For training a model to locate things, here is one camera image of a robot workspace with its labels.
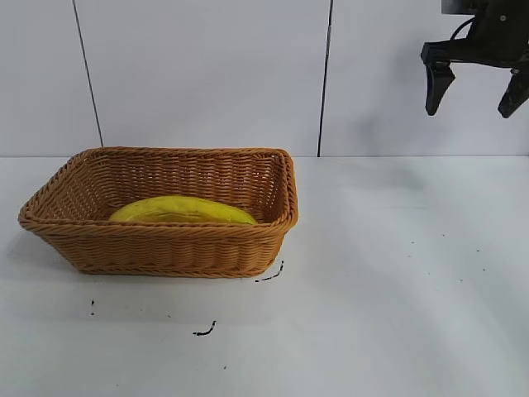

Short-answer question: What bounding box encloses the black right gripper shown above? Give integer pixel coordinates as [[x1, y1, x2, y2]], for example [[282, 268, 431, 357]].
[[420, 0, 529, 120]]

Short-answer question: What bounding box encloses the yellow banana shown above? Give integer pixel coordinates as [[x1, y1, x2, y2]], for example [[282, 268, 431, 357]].
[[108, 194, 259, 227]]

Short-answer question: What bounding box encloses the brown woven wicker basket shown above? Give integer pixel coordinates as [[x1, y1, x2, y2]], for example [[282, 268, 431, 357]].
[[18, 145, 299, 279]]

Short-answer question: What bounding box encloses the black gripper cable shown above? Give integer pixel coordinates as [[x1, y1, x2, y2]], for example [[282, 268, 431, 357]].
[[449, 14, 476, 41]]

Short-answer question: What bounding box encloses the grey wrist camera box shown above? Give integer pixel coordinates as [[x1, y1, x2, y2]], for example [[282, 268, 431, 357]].
[[440, 0, 480, 15]]

